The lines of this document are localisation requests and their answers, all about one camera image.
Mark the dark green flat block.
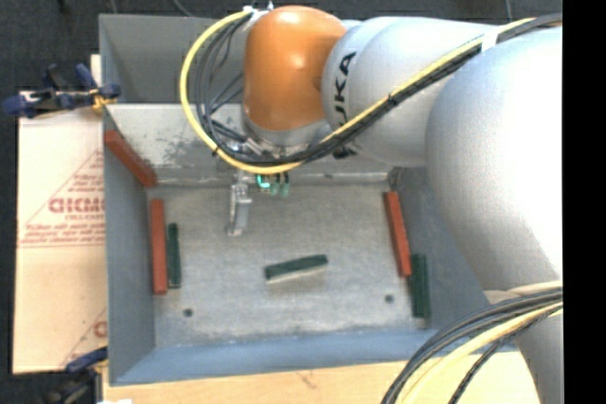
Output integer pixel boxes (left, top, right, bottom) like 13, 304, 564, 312
167, 222, 184, 290
407, 253, 433, 320
263, 254, 330, 284

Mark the red-brown flat block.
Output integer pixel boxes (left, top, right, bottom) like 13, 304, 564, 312
103, 130, 158, 189
383, 190, 413, 278
150, 198, 169, 296

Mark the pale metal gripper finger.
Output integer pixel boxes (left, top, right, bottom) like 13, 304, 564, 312
226, 184, 242, 237
238, 184, 254, 229

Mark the grey metal bin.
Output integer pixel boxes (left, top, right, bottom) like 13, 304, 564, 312
98, 12, 522, 387

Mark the brown cardboard board red print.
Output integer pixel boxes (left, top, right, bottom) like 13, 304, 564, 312
11, 108, 109, 375

